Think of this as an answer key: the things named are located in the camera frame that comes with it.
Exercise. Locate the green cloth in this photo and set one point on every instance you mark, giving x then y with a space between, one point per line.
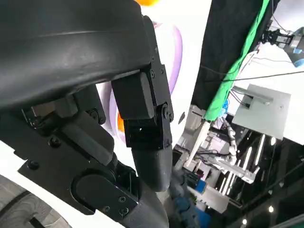
237 78

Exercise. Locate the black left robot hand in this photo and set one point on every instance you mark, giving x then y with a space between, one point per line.
71 52

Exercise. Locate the orange white toy bread roll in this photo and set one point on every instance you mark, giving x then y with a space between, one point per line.
120 123
147 2

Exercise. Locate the grey metal box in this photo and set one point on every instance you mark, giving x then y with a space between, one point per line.
266 114

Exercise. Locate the blue box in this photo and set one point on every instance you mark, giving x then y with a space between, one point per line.
200 187

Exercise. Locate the lilac plate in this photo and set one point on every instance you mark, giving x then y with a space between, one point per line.
177 47

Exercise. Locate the black backdrop cloth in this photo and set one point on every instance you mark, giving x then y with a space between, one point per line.
221 47

